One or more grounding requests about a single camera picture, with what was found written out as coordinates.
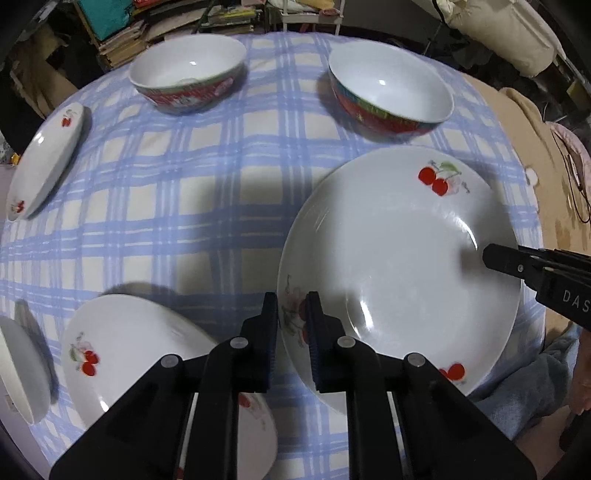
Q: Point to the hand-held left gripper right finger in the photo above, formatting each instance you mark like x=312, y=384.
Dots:
x=314, y=360

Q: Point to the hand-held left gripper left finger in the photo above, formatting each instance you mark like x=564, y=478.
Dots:
x=272, y=360

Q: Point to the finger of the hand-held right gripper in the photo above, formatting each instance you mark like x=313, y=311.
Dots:
x=505, y=259

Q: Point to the large white cherry-print plate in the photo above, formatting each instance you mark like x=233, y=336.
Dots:
x=401, y=258

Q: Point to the white bowl with red outside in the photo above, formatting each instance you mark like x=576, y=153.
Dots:
x=189, y=64
x=392, y=92

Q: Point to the tan patterned blanket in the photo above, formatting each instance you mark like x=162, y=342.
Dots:
x=521, y=138

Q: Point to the pink cloth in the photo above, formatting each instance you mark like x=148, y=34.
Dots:
x=577, y=147

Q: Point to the blue checked cloth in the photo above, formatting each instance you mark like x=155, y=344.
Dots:
x=184, y=184

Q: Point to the cream cushion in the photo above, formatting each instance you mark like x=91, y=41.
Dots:
x=503, y=32

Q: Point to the white metal rack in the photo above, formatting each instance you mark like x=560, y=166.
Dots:
x=307, y=16

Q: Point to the stack of books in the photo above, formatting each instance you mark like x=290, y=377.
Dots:
x=127, y=44

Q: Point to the wooden shelf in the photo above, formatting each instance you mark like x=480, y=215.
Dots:
x=184, y=23

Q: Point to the cardboard pieces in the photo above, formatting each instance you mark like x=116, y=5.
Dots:
x=44, y=74

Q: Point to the teal bag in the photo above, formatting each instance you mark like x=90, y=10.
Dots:
x=104, y=16

